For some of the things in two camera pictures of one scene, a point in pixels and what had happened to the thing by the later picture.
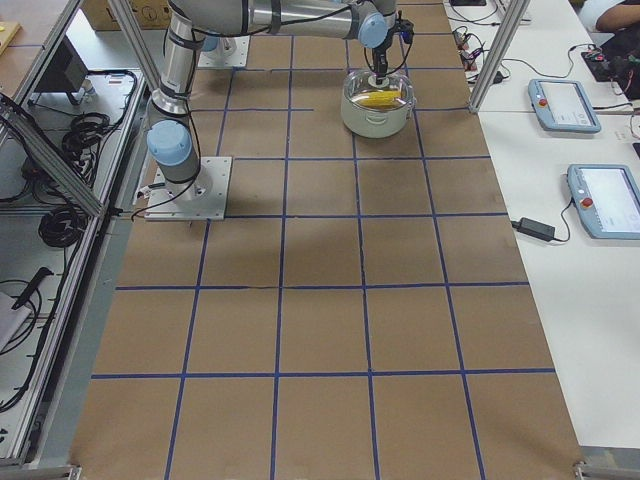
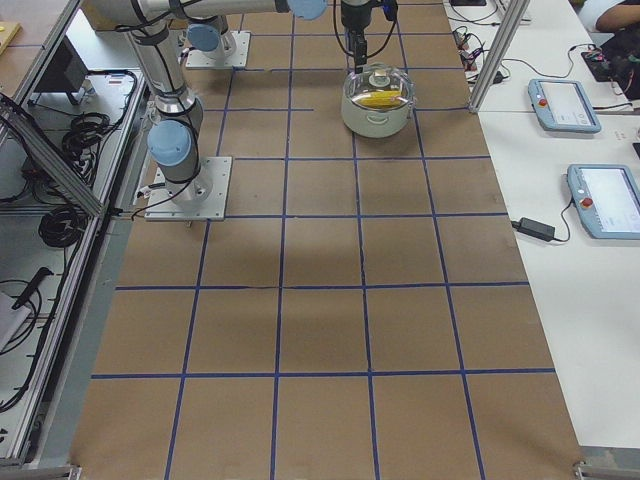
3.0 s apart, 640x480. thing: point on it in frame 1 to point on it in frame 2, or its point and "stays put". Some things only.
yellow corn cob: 381,99 stays put
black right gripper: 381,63 to 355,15
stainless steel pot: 377,111 stays put
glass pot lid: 363,92 stays put
